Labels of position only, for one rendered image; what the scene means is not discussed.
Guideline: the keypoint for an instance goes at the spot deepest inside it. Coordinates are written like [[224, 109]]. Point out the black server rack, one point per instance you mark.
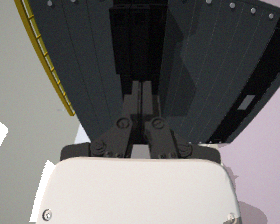
[[220, 65]]

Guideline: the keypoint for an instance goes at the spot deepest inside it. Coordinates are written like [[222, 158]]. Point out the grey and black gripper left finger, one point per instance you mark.
[[114, 142]]

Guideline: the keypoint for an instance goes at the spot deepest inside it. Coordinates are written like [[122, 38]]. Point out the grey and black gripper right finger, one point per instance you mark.
[[166, 143]]

